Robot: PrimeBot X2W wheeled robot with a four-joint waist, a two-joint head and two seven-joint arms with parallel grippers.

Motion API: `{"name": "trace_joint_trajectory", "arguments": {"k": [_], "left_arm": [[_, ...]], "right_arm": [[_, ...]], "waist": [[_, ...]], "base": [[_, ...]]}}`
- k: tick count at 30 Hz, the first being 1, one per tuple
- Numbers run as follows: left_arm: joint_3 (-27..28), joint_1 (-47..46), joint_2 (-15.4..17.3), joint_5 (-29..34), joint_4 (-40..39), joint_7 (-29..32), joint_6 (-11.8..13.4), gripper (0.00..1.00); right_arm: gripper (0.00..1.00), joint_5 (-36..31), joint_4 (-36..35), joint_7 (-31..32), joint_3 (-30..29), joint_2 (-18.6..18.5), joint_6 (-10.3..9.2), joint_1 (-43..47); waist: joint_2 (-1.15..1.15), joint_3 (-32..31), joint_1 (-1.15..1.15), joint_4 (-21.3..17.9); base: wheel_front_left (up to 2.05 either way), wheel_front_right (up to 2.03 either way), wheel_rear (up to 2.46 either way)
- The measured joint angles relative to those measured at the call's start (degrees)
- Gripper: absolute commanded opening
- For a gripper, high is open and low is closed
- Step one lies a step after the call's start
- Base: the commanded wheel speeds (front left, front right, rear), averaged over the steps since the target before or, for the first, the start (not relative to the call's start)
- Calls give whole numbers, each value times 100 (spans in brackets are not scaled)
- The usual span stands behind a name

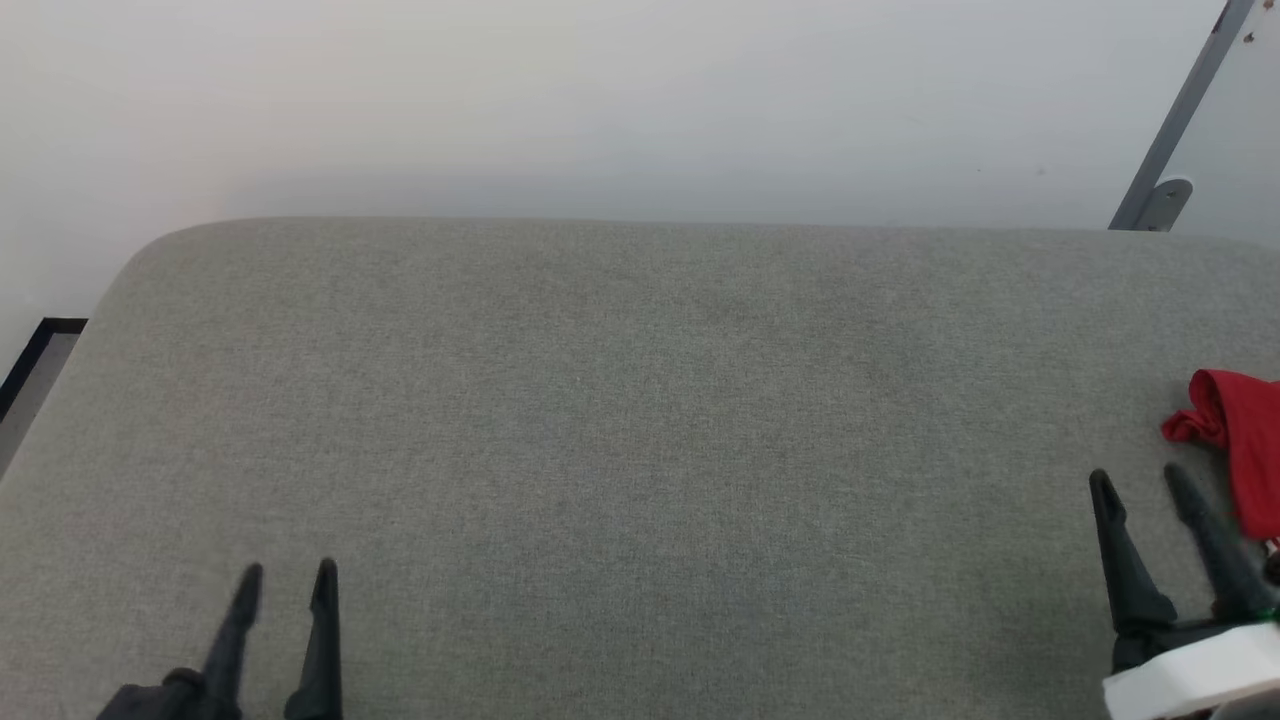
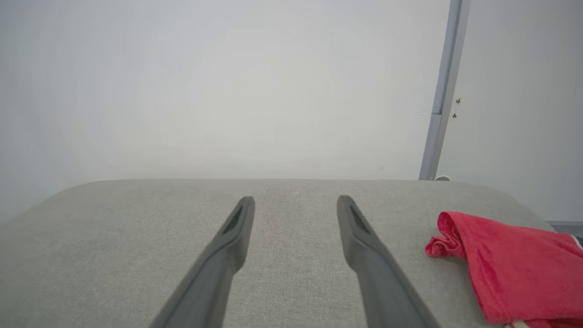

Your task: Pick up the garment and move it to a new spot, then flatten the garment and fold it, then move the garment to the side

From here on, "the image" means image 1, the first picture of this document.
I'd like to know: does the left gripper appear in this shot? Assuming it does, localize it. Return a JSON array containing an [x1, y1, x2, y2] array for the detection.
[[97, 557, 344, 720]]

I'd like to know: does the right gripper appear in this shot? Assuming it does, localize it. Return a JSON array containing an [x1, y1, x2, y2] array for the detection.
[[1088, 462, 1280, 720]]

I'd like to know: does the red and white sports garment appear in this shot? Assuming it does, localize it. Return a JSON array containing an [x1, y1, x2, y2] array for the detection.
[[1160, 368, 1280, 561]]

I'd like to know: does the black edged floor panel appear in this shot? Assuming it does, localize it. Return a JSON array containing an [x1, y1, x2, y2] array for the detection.
[[0, 317, 89, 476]]

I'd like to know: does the grey metal bracket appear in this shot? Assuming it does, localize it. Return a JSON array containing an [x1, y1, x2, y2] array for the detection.
[[1140, 178, 1194, 233]]

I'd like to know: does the grey metal post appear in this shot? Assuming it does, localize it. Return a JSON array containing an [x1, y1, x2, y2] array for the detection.
[[1108, 0, 1256, 233]]

